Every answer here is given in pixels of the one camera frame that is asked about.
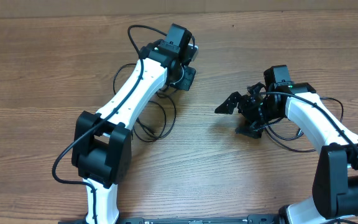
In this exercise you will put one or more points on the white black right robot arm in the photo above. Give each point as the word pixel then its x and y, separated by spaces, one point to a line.
pixel 335 187

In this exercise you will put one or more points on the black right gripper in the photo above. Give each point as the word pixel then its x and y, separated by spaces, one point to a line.
pixel 230 104

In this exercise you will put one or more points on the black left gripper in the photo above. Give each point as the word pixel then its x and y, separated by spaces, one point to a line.
pixel 184 83

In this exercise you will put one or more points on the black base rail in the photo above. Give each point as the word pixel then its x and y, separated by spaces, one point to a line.
pixel 250 219

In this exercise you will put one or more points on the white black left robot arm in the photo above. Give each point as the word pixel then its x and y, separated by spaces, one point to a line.
pixel 102 144

